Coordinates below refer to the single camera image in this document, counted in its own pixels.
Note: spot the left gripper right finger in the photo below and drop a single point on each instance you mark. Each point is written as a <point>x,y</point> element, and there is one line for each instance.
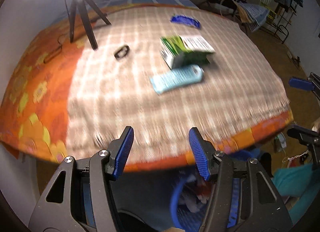
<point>203,152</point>

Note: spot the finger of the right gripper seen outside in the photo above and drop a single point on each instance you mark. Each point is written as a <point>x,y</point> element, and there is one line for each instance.
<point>302,84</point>

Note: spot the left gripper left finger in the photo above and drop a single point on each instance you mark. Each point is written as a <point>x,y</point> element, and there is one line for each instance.
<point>119,150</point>

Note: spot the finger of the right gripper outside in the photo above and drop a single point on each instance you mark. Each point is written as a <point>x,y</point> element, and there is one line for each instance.
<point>305,136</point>

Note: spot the green white carton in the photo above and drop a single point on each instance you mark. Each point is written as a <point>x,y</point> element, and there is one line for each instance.
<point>181,51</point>

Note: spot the trash in basket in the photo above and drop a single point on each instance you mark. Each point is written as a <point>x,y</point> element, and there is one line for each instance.
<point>195,193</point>

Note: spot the blue plastic trash basket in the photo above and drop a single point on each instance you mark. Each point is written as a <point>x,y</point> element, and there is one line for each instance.
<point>184,219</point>

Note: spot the teal trousers leg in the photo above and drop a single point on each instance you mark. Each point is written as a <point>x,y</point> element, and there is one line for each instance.
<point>299,182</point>

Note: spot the black clothes rack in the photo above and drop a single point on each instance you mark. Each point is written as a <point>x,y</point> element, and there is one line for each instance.
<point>285,9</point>

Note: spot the light blue packet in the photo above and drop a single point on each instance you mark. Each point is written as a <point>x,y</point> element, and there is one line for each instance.
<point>177,78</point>

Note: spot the checkered beige blanket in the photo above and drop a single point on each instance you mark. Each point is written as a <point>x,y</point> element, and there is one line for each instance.
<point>239,102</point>

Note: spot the striped clothes on chair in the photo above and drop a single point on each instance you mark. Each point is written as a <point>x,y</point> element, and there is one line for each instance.
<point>252,15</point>

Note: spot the orange floral bed sheet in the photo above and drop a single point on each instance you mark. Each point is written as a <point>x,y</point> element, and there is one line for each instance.
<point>34,116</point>

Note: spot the blue snack wrapper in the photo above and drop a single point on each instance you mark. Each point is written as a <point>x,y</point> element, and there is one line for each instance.
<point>185,20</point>

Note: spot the black tripod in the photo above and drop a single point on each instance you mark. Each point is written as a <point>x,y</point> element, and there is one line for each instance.
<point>80,6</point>

